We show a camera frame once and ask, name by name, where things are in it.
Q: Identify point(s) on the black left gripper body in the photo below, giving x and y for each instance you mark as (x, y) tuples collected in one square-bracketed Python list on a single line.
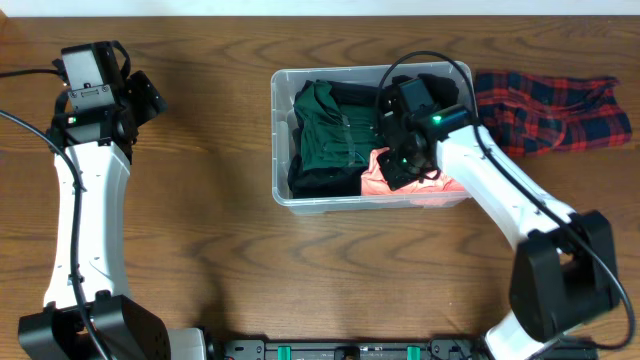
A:
[(136, 104)]

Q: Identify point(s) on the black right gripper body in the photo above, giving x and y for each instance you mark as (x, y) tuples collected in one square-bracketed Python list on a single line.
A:
[(404, 166)]

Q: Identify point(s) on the pink garment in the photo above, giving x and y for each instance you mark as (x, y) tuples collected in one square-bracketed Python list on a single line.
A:
[(373, 182)]

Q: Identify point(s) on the large black garment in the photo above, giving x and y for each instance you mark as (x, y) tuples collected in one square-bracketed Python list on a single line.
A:
[(332, 182)]

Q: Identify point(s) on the dark green garment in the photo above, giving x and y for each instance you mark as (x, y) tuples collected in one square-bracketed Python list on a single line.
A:
[(336, 123)]

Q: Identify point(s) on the red plaid flannel shirt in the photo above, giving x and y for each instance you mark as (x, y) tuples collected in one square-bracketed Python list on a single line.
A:
[(530, 115)]

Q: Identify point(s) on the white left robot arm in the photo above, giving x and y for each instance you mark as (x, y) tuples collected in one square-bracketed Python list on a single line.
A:
[(88, 310)]

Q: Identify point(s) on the clear plastic storage bin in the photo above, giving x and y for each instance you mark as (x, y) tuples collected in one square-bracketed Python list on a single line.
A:
[(285, 84)]

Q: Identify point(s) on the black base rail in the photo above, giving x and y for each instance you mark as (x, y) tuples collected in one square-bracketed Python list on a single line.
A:
[(437, 349)]

